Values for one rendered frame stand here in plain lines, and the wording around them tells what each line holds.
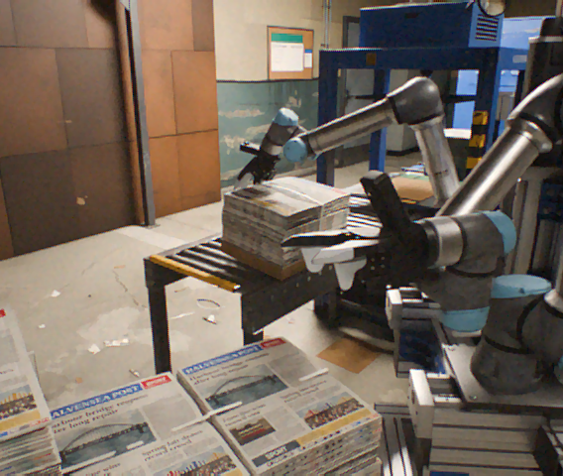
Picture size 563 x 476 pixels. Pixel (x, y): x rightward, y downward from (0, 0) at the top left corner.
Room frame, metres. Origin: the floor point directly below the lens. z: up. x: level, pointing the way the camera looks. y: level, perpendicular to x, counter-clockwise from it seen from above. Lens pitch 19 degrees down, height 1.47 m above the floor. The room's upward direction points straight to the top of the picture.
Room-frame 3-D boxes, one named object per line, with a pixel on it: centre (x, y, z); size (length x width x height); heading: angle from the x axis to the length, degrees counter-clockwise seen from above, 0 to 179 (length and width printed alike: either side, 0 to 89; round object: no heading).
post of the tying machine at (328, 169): (2.90, -0.26, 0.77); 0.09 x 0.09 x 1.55; 50
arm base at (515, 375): (0.97, -0.50, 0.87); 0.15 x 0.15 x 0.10
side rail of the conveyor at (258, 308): (1.91, -0.32, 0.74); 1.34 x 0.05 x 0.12; 140
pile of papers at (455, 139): (3.29, -1.15, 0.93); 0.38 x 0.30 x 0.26; 140
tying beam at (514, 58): (2.85, -0.78, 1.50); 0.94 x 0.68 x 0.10; 50
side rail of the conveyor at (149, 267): (2.23, 0.06, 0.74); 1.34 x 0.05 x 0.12; 140
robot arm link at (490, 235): (0.75, -0.30, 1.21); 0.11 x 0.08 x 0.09; 111
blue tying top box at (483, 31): (2.85, -0.78, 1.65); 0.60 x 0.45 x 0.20; 50
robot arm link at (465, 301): (0.76, -0.30, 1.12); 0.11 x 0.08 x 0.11; 21
